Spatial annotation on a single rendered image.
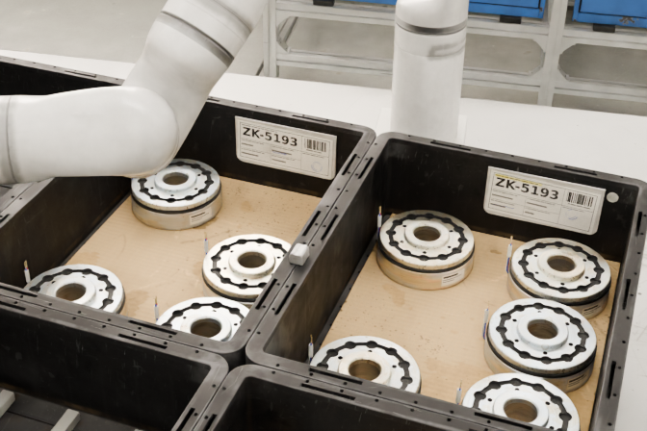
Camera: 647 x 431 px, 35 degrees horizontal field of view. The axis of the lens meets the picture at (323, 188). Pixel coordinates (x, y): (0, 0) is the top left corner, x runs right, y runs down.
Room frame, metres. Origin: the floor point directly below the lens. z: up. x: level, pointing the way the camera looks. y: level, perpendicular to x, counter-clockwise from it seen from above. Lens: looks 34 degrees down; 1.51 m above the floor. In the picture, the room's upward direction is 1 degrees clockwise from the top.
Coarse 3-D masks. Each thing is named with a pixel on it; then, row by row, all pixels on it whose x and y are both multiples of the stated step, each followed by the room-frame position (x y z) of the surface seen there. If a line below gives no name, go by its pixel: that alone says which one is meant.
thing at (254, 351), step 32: (512, 160) 0.93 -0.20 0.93; (352, 192) 0.86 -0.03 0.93; (640, 192) 0.87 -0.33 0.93; (640, 224) 0.82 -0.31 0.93; (320, 256) 0.76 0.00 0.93; (640, 256) 0.76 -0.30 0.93; (288, 288) 0.71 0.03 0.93; (256, 352) 0.62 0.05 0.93; (608, 352) 0.63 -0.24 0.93; (352, 384) 0.59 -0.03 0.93; (608, 384) 0.61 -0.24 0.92; (448, 416) 0.56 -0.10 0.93; (480, 416) 0.56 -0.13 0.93; (608, 416) 0.56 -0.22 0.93
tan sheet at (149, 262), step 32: (224, 192) 1.00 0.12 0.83; (256, 192) 1.01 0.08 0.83; (288, 192) 1.01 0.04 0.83; (128, 224) 0.94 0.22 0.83; (224, 224) 0.94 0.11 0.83; (256, 224) 0.94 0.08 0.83; (288, 224) 0.94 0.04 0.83; (96, 256) 0.88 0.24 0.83; (128, 256) 0.88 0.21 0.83; (160, 256) 0.88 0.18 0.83; (192, 256) 0.88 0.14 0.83; (128, 288) 0.82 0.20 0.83; (160, 288) 0.82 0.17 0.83; (192, 288) 0.83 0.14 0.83
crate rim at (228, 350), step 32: (352, 128) 0.99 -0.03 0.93; (32, 192) 0.85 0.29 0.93; (0, 224) 0.79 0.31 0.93; (320, 224) 0.81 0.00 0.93; (288, 256) 0.75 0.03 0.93; (0, 288) 0.70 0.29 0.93; (96, 320) 0.66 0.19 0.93; (128, 320) 0.66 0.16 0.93; (256, 320) 0.66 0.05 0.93; (224, 352) 0.62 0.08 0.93
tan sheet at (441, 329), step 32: (480, 256) 0.89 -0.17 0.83; (352, 288) 0.83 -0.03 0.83; (384, 288) 0.83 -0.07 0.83; (448, 288) 0.83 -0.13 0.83; (480, 288) 0.84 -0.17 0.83; (352, 320) 0.78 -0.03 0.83; (384, 320) 0.78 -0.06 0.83; (416, 320) 0.78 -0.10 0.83; (448, 320) 0.78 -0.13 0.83; (480, 320) 0.78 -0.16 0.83; (608, 320) 0.79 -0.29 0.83; (416, 352) 0.73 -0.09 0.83; (448, 352) 0.74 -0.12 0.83; (480, 352) 0.74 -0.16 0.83; (448, 384) 0.69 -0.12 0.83
